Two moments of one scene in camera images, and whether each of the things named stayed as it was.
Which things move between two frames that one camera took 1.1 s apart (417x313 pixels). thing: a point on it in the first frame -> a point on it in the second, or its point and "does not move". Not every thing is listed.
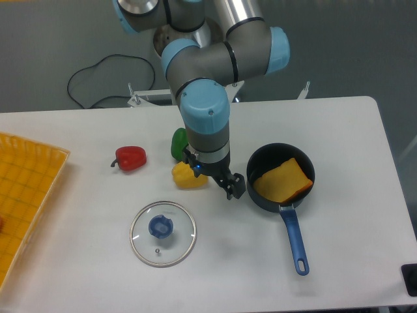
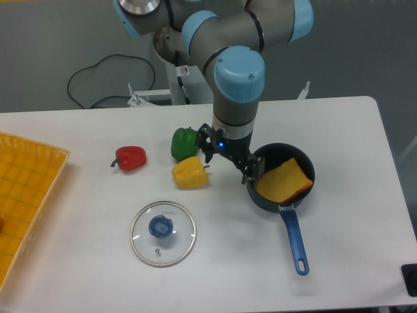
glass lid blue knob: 163,234 does not move
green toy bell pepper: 180,141 does not move
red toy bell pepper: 129,158 does not move
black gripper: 217,171 -> 210,140
